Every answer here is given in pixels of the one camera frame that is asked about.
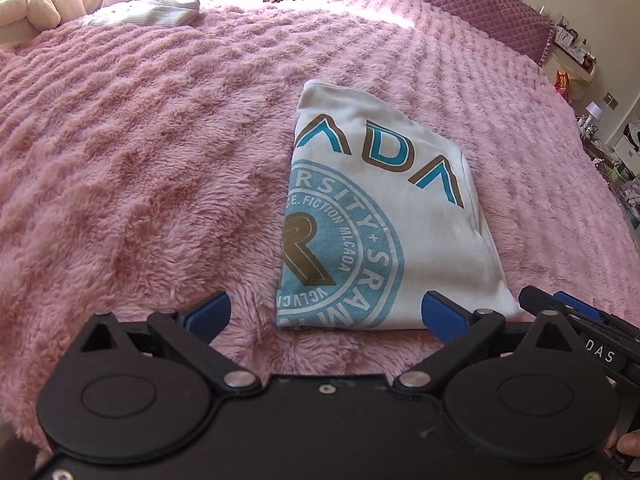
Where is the white folded cloth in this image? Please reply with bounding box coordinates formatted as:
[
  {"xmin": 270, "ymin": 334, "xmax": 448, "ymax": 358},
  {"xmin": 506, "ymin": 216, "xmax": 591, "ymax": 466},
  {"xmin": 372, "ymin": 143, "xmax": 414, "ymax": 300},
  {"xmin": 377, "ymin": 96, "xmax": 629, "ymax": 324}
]
[{"xmin": 81, "ymin": 0, "xmax": 201, "ymax": 26}]

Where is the red snack bag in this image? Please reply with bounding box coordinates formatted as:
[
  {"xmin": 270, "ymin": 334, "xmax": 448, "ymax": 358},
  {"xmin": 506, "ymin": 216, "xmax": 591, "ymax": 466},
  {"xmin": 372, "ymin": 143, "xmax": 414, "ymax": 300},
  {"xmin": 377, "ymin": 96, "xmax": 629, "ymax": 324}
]
[{"xmin": 554, "ymin": 70, "xmax": 570, "ymax": 102}]

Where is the white table lamp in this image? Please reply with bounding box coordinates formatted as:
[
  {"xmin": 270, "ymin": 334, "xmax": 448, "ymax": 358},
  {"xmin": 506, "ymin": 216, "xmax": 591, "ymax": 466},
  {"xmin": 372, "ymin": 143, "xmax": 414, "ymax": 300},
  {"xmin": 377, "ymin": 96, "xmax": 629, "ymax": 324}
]
[{"xmin": 578, "ymin": 102, "xmax": 603, "ymax": 131}]

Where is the cluttered clothes shelf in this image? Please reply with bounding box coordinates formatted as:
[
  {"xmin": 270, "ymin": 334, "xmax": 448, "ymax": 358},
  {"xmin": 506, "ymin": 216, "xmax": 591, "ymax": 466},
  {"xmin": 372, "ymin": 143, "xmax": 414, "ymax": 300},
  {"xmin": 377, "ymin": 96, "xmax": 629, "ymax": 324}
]
[{"xmin": 580, "ymin": 124, "xmax": 639, "ymax": 233}]

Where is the white printed t-shirt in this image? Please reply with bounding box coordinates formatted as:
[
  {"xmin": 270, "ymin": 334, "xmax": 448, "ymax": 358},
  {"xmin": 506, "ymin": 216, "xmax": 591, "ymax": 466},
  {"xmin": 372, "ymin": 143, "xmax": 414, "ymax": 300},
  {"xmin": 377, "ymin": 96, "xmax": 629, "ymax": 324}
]
[{"xmin": 276, "ymin": 80, "xmax": 520, "ymax": 330}]

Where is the person's right hand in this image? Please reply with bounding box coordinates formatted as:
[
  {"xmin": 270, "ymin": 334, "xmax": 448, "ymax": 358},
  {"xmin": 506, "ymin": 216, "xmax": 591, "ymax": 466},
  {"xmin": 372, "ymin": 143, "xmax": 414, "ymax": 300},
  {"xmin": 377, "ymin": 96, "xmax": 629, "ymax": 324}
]
[{"xmin": 605, "ymin": 429, "xmax": 640, "ymax": 469}]

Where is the pink fluffy blanket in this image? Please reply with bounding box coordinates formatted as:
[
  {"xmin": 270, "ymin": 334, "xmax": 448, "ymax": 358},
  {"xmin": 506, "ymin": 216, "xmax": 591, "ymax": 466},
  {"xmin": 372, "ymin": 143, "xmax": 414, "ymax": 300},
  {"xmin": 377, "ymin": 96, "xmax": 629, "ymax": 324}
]
[{"xmin": 1, "ymin": 0, "xmax": 639, "ymax": 446}]

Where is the white plush toy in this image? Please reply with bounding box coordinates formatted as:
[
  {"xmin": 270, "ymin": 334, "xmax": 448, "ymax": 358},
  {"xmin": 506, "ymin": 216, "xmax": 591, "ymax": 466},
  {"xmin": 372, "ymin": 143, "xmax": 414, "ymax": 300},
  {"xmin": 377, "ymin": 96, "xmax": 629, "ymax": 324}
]
[{"xmin": 1, "ymin": 0, "xmax": 62, "ymax": 47}]

